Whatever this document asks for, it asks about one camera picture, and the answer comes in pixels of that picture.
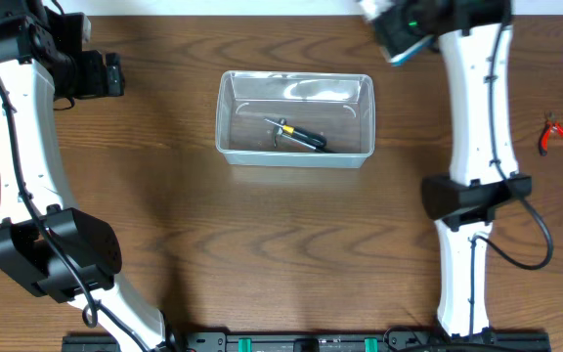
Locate red handled pliers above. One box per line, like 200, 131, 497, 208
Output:
538, 112, 563, 156

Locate small claw hammer black handle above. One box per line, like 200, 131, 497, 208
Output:
270, 117, 336, 154

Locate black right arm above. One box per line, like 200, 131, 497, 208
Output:
359, 1, 532, 342

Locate clear plastic container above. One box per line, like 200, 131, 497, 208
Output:
215, 70, 375, 168

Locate screwdriver yellow collar black handle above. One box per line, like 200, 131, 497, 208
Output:
263, 116, 329, 150

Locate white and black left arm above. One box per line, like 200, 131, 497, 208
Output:
0, 0, 178, 351

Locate blue white screwdriver box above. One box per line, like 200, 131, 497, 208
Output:
356, 0, 433, 66

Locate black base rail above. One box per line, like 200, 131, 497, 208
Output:
62, 328, 552, 352

